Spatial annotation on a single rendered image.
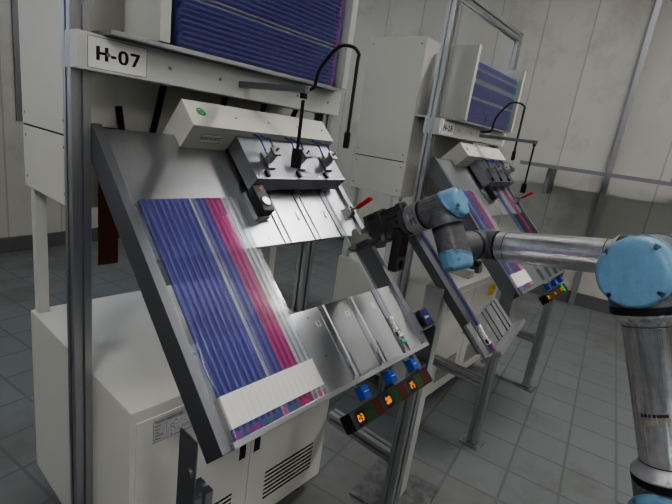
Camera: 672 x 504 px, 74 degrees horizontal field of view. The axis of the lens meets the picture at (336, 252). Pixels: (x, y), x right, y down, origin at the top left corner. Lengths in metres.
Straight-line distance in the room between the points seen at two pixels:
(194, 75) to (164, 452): 0.89
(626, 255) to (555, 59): 4.03
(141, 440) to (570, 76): 4.41
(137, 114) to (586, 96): 4.06
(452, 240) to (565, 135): 3.71
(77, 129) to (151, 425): 0.66
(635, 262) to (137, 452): 1.06
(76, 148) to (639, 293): 1.08
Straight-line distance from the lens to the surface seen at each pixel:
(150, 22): 1.12
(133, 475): 1.22
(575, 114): 4.73
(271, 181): 1.17
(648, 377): 0.93
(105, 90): 1.24
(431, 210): 1.10
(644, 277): 0.87
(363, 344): 1.14
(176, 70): 1.14
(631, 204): 4.70
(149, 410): 1.13
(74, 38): 1.06
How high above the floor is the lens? 1.26
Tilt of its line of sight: 15 degrees down
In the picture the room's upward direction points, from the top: 8 degrees clockwise
